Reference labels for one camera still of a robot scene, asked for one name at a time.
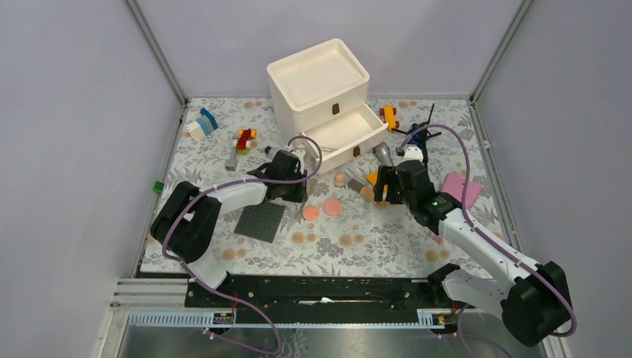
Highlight silver toy microphone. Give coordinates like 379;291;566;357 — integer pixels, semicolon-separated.
373;142;394;166

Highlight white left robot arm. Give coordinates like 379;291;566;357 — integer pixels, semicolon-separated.
150;147;307;307

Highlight blue toy brick car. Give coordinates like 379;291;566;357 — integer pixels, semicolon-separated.
408;122;426;151

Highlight beige foundation bottle grey cap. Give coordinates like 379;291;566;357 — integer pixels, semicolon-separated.
347;179;376;203

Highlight white drawer organizer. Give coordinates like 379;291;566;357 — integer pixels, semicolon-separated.
267;38;387;173

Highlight grey brick pillar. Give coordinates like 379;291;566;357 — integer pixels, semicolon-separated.
224;148;238;172

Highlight orange white cream tube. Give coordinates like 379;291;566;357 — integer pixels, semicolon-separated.
365;172;388;197

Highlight blue white stacked bricks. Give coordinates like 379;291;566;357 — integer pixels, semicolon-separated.
186;107;218;142

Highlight pink round makeup puff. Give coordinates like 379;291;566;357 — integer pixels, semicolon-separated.
323;198;343;217

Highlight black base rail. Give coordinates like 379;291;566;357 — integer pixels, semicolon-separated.
185;274;463;325

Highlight beige makeup sponge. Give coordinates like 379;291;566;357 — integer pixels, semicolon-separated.
333;172;347;187

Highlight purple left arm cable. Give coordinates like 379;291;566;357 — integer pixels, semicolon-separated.
162;136;324;357

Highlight clear bottle black cap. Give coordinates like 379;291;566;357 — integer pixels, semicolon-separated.
264;146;278;159

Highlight dark grey brick baseplate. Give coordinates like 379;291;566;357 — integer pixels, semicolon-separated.
234;202;285;243

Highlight yellow red toy brick car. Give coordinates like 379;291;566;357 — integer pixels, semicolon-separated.
379;105;399;131

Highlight green small cube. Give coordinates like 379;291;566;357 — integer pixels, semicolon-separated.
153;181;164;194

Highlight pink plastic scoop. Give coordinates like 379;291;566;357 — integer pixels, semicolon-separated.
433;172;483;244

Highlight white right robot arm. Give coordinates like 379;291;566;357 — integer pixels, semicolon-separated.
373;160;576;347

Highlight orange round makeup puff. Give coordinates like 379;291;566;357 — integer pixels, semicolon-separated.
302;205;320;222

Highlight gold thin makeup pencil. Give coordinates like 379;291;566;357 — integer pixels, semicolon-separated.
295;179;317;221

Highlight red green white brick toy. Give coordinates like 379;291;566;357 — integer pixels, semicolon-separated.
233;128;257;155

